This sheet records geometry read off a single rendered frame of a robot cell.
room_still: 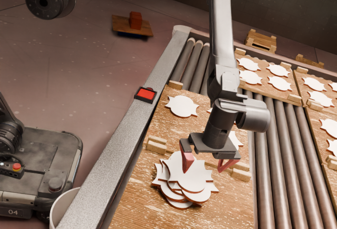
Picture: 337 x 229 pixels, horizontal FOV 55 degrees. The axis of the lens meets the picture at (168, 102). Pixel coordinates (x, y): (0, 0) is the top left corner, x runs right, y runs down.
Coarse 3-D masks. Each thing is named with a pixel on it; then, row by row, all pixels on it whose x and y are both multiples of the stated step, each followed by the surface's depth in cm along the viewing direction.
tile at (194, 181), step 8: (176, 152) 91; (168, 160) 88; (176, 160) 89; (200, 160) 91; (168, 168) 86; (176, 168) 86; (192, 168) 87; (200, 168) 88; (176, 176) 83; (184, 176) 84; (192, 176) 85; (200, 176) 86; (208, 176) 86; (184, 184) 82; (192, 184) 82; (200, 184) 83; (192, 192) 81
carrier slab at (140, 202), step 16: (144, 160) 94; (144, 176) 89; (224, 176) 96; (128, 192) 83; (144, 192) 84; (160, 192) 85; (224, 192) 91; (240, 192) 92; (128, 208) 79; (144, 208) 80; (160, 208) 81; (192, 208) 83; (208, 208) 85; (224, 208) 86; (240, 208) 87; (112, 224) 74; (128, 224) 75; (144, 224) 76; (160, 224) 77; (176, 224) 78; (192, 224) 79; (208, 224) 80; (224, 224) 82; (240, 224) 83
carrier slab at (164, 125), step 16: (192, 96) 132; (160, 112) 117; (160, 128) 109; (176, 128) 111; (192, 128) 113; (144, 144) 101; (176, 144) 104; (208, 160) 101; (224, 160) 103; (240, 160) 105
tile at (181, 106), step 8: (168, 96) 125; (176, 96) 127; (184, 96) 128; (168, 104) 121; (176, 104) 122; (184, 104) 123; (192, 104) 125; (176, 112) 117; (184, 112) 119; (192, 112) 120
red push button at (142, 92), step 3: (141, 90) 128; (144, 90) 128; (138, 93) 125; (141, 93) 126; (144, 93) 126; (147, 93) 127; (150, 93) 127; (153, 93) 128; (141, 96) 124; (144, 96) 124; (147, 96) 125; (150, 96) 125
